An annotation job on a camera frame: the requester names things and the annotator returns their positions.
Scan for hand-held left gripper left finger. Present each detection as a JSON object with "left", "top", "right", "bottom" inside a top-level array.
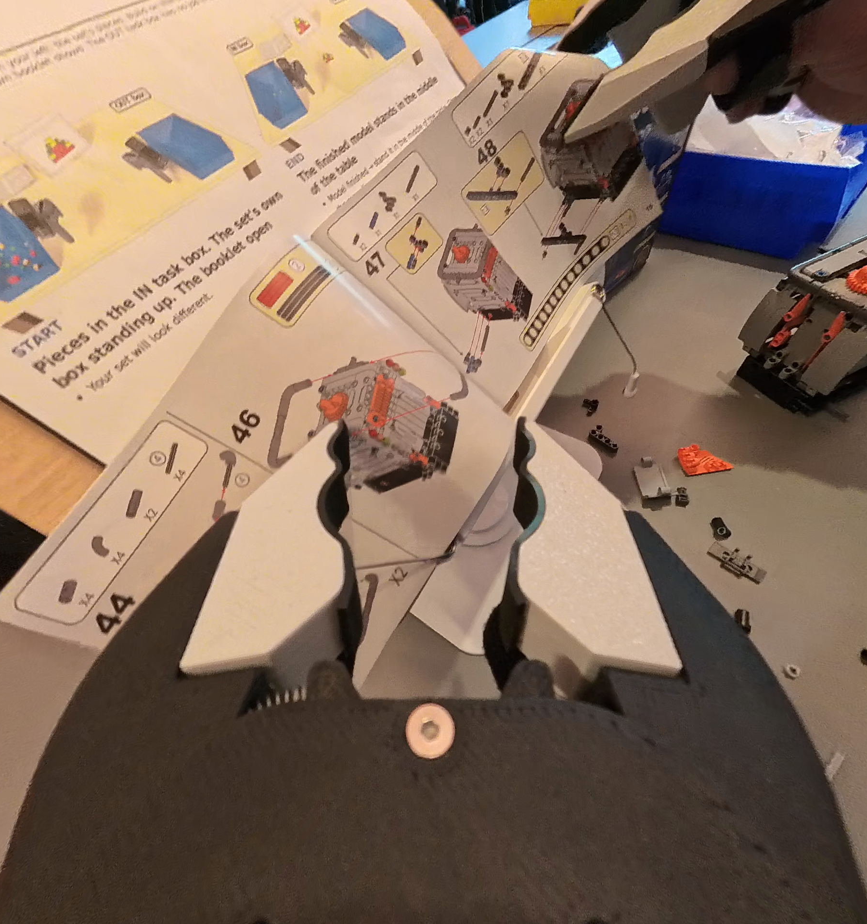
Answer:
[{"left": 179, "top": 420, "right": 367, "bottom": 677}]

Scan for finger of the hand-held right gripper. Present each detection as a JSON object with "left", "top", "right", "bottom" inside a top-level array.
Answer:
[
  {"left": 563, "top": 35, "right": 712, "bottom": 143},
  {"left": 556, "top": 0, "right": 700, "bottom": 55}
]

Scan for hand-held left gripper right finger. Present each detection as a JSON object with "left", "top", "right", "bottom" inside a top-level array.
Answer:
[{"left": 505, "top": 419, "right": 685, "bottom": 680}]

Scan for white instruction booklet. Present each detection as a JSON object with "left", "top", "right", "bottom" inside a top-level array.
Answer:
[{"left": 0, "top": 49, "right": 661, "bottom": 694}]

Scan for grey building-block robot model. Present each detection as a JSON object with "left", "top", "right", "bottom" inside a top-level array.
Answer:
[{"left": 735, "top": 232, "right": 867, "bottom": 417}]

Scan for person's right hand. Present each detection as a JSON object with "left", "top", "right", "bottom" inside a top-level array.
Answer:
[{"left": 787, "top": 0, "right": 867, "bottom": 125}]

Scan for yellow parts bin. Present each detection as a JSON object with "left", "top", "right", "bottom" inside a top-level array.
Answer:
[{"left": 527, "top": 0, "right": 587, "bottom": 27}]

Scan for clear plastic parts bags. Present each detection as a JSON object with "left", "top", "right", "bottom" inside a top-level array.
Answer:
[{"left": 686, "top": 101, "right": 867, "bottom": 168}]

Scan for grey curved panel part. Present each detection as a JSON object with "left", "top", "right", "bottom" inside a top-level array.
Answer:
[{"left": 634, "top": 456, "right": 691, "bottom": 505}]

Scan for blue plastic bin with bags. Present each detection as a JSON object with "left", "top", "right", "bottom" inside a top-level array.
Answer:
[{"left": 635, "top": 108, "right": 867, "bottom": 261}]

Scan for orange wedge panel part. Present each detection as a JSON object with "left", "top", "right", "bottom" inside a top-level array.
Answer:
[{"left": 677, "top": 444, "right": 735, "bottom": 478}]

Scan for white task instruction sheet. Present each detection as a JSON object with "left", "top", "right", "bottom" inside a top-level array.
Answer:
[{"left": 0, "top": 0, "right": 472, "bottom": 466}]

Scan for thin pull cord white tip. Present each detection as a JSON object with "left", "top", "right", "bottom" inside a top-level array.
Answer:
[{"left": 591, "top": 283, "right": 644, "bottom": 399}]

